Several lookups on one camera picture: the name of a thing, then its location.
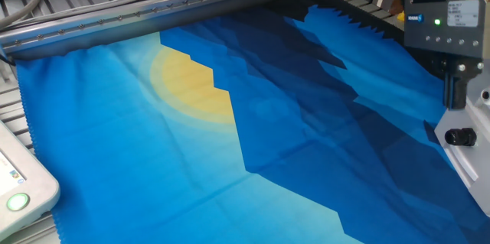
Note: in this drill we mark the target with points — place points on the grey Schunk gripper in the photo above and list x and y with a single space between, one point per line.
440 26

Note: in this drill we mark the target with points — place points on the white drawer with black knob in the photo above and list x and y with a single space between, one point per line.
460 137

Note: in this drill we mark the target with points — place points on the white plastic drawer cabinet housing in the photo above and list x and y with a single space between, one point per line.
483 200

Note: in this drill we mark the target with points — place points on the yellow plastic clip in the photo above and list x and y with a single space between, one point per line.
401 17

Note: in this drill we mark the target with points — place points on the blue mountain sun print cloth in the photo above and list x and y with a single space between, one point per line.
115 140

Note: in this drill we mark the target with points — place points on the white teach pendant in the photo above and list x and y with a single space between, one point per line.
34 183

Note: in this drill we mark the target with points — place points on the bolted aluminium rail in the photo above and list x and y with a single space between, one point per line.
153 18

